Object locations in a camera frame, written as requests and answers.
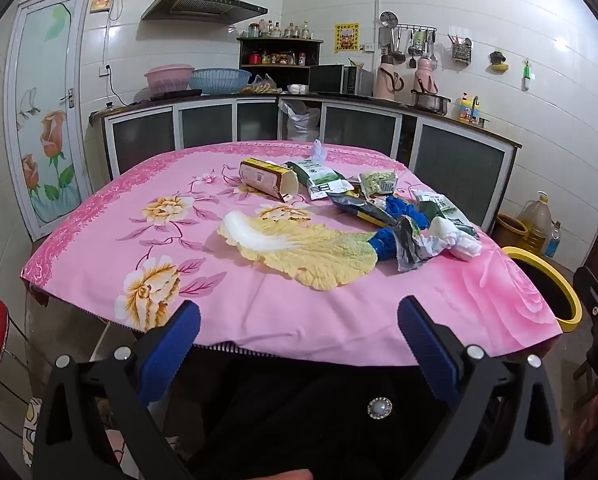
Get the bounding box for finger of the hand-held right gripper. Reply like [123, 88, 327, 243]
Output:
[573, 265, 598, 348]

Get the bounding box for steel cooking pot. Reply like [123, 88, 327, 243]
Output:
[411, 91, 452, 117]

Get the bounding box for napa cabbage leaf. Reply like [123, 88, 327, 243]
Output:
[219, 210, 380, 292]

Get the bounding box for plastic bag with food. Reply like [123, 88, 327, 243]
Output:
[249, 74, 280, 95]

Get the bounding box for row of spice jars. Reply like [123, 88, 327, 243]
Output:
[249, 50, 307, 66]

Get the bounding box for pink plastic basin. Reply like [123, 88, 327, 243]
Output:
[145, 64, 194, 96]

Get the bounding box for green white milk carton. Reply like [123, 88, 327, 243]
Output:
[285, 159, 354, 201]

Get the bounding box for yellow rimmed trash bin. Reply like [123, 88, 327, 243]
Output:
[501, 246, 583, 333]

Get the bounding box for row of condiment bottles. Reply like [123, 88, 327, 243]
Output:
[249, 20, 312, 40]

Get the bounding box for blue plastic basket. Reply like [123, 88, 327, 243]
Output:
[190, 67, 252, 95]

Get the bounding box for green white plastic packet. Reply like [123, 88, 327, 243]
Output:
[414, 190, 480, 238]

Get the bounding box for dark foil wrapper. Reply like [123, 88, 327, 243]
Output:
[329, 191, 400, 226]

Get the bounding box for row of hanging kitchen utensils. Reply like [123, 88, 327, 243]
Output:
[379, 10, 437, 68]

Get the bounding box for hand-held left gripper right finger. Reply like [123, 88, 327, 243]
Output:
[397, 295, 564, 480]

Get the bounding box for person's black clothing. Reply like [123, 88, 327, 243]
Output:
[169, 345, 480, 480]

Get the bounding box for white woven sack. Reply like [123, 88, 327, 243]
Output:
[281, 100, 322, 142]

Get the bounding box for kitchen counter cabinet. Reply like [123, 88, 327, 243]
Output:
[90, 92, 522, 233]

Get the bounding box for blue label water bottle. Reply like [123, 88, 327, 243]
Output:
[544, 221, 563, 258]

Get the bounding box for brown yellow bucket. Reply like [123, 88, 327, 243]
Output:
[494, 212, 530, 248]

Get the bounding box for flower printed door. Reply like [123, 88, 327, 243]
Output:
[4, 0, 96, 241]

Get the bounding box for microwave oven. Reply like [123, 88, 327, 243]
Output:
[309, 64, 374, 97]

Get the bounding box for green snack packet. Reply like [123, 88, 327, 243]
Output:
[359, 170, 398, 196]

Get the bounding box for yellow wall poster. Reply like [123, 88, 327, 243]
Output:
[334, 23, 360, 53]

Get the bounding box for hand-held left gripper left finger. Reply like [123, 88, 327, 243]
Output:
[31, 299, 202, 480]

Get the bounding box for cooking oil jug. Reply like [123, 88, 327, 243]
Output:
[516, 191, 554, 256]

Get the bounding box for white crumpled tissue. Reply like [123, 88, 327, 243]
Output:
[429, 217, 481, 261]

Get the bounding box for yellow paper carton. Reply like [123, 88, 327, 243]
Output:
[240, 158, 300, 204]

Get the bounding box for wall chopstick holder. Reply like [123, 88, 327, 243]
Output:
[451, 34, 474, 65]

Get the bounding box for dark wooden shelf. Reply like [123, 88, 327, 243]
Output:
[237, 36, 324, 83]

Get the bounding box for pink floral tablecloth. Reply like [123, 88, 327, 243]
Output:
[21, 140, 564, 368]

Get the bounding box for silver foil wrapper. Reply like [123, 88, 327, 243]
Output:
[394, 216, 450, 272]

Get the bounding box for pink thermos flask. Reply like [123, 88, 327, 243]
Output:
[374, 55, 398, 101]
[413, 57, 437, 96]

